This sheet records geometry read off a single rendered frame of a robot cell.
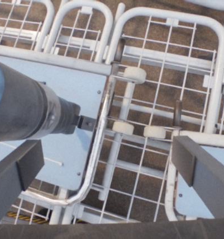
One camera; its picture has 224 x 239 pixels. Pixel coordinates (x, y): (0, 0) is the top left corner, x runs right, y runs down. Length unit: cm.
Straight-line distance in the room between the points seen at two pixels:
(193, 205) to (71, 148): 37
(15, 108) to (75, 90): 33
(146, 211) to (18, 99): 99
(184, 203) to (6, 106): 48
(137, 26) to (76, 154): 100
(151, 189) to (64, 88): 77
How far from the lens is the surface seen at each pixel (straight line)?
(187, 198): 54
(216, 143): 55
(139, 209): 109
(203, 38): 131
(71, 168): 51
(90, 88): 50
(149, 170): 65
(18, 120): 20
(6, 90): 18
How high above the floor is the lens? 103
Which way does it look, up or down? 79 degrees down
